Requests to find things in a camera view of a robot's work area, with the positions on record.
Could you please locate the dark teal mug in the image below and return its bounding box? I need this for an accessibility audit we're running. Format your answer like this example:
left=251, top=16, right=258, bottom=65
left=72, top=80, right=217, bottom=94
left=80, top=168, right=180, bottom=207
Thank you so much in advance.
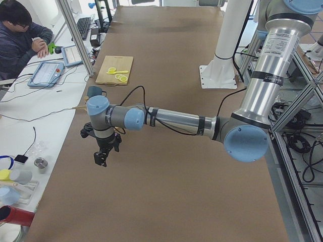
left=87, top=86, right=107, bottom=98

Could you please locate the small black square pad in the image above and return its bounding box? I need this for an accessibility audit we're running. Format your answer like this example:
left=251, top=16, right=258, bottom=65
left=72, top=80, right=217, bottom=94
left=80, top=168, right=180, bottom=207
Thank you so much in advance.
left=14, top=154, right=28, bottom=164

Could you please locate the seated person dark jacket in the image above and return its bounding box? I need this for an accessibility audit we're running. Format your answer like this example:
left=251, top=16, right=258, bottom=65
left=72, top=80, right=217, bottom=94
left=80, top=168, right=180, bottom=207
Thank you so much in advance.
left=1, top=1, right=53, bottom=80

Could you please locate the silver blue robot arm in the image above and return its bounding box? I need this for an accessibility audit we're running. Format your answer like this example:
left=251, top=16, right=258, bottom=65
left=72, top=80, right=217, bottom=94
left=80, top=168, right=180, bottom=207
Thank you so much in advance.
left=80, top=1, right=322, bottom=166

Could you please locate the yellow plastic knife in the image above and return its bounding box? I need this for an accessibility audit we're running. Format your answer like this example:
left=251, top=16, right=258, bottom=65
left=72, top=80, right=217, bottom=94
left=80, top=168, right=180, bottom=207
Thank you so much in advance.
left=106, top=71, right=129, bottom=75

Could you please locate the wooden cup storage rack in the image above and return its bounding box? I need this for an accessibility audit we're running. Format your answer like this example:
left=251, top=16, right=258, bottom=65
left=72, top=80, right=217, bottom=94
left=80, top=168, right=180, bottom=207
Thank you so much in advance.
left=72, top=96, right=89, bottom=111

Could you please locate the grey cup lying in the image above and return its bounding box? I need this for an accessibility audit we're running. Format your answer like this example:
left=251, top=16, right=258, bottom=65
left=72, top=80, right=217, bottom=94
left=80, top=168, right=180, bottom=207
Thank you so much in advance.
left=9, top=169, right=32, bottom=185

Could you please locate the small metal tin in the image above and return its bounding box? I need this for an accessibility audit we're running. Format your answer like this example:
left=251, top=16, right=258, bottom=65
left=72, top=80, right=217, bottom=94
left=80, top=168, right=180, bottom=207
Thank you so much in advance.
left=34, top=157, right=48, bottom=174

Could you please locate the light blue cup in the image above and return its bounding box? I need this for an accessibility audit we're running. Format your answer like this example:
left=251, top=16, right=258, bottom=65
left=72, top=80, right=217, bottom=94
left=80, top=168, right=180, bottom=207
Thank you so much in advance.
left=1, top=186, right=20, bottom=205

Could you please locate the yellow cup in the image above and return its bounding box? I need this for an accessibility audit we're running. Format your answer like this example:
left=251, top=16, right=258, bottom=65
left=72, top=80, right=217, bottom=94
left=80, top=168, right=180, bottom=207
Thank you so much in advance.
left=0, top=169, right=12, bottom=181

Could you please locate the black power adapter box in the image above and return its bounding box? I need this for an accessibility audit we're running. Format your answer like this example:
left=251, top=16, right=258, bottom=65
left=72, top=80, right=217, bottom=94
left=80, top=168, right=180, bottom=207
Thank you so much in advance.
left=90, top=28, right=101, bottom=47

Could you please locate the red cylinder container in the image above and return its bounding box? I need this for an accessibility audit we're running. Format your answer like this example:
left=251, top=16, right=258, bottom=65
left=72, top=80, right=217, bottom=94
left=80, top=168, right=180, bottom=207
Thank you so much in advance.
left=1, top=205, right=35, bottom=227

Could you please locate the bamboo cutting board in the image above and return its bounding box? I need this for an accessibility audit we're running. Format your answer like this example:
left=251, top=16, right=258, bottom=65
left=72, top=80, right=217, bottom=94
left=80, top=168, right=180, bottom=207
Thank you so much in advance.
left=95, top=55, right=134, bottom=86

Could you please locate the lemon slice row front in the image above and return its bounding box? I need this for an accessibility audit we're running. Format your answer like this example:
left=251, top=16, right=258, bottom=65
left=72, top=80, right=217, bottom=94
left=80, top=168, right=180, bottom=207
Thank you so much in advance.
left=119, top=76, right=128, bottom=82

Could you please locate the black keyboard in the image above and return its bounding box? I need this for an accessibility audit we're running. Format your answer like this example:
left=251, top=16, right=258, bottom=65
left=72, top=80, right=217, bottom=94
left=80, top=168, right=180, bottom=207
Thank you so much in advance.
left=77, top=17, right=91, bottom=40

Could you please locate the aluminium frame post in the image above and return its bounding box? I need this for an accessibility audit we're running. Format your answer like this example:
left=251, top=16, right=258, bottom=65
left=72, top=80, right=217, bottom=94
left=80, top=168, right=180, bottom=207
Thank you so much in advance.
left=57, top=0, right=94, bottom=77

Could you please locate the blue teach pendant far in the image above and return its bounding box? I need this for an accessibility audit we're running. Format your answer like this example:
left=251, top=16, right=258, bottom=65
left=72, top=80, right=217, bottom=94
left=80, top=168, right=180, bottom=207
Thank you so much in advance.
left=61, top=45, right=83, bottom=67

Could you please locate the lemon slice near knife tip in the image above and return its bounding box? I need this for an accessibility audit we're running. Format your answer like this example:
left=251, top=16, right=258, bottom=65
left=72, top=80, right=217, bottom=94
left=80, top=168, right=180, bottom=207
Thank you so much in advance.
left=107, top=67, right=116, bottom=74

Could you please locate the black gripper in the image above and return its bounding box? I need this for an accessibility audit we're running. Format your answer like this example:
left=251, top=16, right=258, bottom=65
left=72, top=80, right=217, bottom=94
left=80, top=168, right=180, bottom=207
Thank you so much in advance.
left=93, top=134, right=122, bottom=167

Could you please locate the blue teach pendant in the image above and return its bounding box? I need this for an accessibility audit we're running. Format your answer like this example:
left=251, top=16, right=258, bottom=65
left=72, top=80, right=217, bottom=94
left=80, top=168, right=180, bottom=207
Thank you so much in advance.
left=27, top=62, right=65, bottom=88
left=61, top=45, right=83, bottom=67

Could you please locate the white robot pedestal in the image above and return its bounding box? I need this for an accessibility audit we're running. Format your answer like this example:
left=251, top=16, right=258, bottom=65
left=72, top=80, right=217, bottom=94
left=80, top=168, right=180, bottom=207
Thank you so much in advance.
left=199, top=0, right=253, bottom=89

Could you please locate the black computer mouse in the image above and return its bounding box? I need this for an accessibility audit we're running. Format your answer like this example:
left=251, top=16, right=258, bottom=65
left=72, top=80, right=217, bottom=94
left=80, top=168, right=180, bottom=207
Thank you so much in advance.
left=54, top=46, right=62, bottom=54

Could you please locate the blue teach pendant near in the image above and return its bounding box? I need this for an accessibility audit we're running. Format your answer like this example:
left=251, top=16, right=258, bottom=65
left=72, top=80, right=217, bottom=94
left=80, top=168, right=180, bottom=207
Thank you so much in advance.
left=27, top=62, right=65, bottom=88

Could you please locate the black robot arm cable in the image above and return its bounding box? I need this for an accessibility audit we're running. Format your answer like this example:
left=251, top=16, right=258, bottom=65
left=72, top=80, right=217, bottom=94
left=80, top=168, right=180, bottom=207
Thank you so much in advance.
left=114, top=85, right=248, bottom=136

